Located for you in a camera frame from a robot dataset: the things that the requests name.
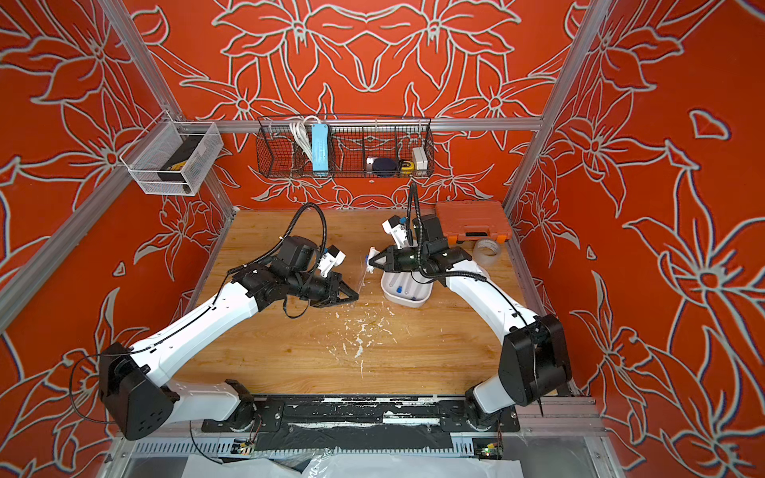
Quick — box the dark round object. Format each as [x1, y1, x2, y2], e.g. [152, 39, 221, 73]
[372, 157, 398, 177]

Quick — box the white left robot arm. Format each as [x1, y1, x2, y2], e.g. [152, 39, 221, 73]
[99, 236, 358, 440]

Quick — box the clear tape roll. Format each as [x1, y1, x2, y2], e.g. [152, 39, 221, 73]
[472, 239, 502, 267]

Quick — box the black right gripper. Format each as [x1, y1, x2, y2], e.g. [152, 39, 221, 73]
[367, 247, 432, 276]

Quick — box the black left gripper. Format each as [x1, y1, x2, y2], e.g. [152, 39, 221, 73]
[290, 273, 362, 307]

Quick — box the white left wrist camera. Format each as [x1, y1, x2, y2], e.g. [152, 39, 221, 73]
[318, 245, 346, 278]

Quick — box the orange tool case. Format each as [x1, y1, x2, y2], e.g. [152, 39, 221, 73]
[435, 200, 512, 246]

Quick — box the white cable bundle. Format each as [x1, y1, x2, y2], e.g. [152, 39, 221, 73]
[289, 118, 315, 165]

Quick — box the clear acrylic wall box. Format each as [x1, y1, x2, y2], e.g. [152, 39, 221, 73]
[119, 112, 223, 196]

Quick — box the white small box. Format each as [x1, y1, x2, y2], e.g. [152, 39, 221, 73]
[412, 147, 428, 172]

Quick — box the black yellow item in box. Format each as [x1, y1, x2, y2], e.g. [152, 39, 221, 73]
[157, 135, 203, 182]

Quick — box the light blue box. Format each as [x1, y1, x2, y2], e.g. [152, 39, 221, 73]
[312, 123, 330, 175]

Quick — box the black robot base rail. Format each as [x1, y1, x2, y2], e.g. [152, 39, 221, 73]
[201, 394, 520, 456]

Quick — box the black wire basket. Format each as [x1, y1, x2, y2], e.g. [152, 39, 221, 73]
[255, 114, 435, 179]

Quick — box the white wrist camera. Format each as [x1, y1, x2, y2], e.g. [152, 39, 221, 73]
[318, 245, 346, 278]
[382, 215, 412, 249]

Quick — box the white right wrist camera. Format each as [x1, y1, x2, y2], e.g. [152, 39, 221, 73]
[382, 215, 412, 249]

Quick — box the white plastic tray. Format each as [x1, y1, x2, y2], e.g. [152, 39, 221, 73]
[381, 272, 434, 309]

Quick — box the test tube blue cap pair-right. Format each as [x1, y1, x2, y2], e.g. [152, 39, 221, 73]
[352, 263, 367, 294]

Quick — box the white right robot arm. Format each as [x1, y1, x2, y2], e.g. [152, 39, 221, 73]
[368, 214, 572, 427]

